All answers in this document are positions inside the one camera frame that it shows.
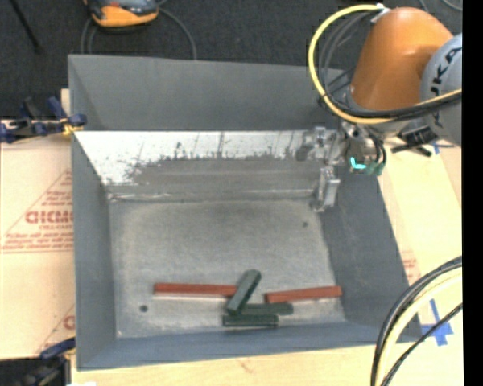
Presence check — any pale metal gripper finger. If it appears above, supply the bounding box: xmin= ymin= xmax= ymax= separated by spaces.
xmin=296 ymin=125 xmax=341 ymax=163
xmin=310 ymin=166 xmax=342 ymax=213

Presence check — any red-brown flat block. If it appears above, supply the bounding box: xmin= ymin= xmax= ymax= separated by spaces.
xmin=152 ymin=281 xmax=239 ymax=298
xmin=263 ymin=285 xmax=344 ymax=305

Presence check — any grey metal bin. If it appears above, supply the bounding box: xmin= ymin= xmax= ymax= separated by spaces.
xmin=67 ymin=53 xmax=423 ymax=369

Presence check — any dark green flat block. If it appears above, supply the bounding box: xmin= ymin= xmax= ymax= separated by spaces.
xmin=221 ymin=314 xmax=280 ymax=330
xmin=241 ymin=302 xmax=295 ymax=317
xmin=225 ymin=269 xmax=263 ymax=315

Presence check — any brown cardboard board red print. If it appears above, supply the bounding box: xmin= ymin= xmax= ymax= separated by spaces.
xmin=0 ymin=88 xmax=78 ymax=362

